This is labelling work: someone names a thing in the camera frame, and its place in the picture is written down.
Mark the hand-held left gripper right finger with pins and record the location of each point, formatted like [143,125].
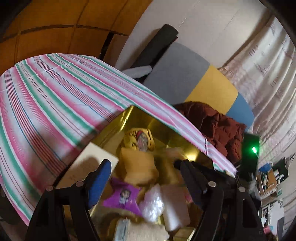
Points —
[192,178]

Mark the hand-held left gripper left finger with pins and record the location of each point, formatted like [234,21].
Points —
[99,183]

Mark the purple snack packet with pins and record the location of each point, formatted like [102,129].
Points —
[122,197]

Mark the beige printed cardboard box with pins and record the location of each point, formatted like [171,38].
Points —
[76,166]

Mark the clear plastic packet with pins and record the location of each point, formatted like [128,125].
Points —
[151,204]

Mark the yellow snack packet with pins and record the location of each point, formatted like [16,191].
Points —
[133,139]

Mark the gold metal tin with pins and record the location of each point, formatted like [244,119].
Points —
[148,122]

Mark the blue round object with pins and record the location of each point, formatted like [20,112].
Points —
[265,167]

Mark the brown cardboard box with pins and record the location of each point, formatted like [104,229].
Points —
[267,185]

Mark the white foam block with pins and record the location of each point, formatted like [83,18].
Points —
[175,208]

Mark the dark red jacket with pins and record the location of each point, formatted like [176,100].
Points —
[219,132]

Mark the tan sponge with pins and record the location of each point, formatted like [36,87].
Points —
[138,166]

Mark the beige cloth packet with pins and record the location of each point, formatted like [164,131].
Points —
[143,231]

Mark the pale printed curtain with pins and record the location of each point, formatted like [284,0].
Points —
[270,76]

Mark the striped tablecloth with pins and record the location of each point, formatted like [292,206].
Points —
[50,97]

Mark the grey yellow blue padded board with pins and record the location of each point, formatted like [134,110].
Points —
[185,71]

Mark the white foam piece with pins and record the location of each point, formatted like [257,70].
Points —
[137,71]

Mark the black rolled mat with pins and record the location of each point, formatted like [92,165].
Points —
[155,46]

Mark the wooden wardrobe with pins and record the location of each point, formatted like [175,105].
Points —
[57,23]

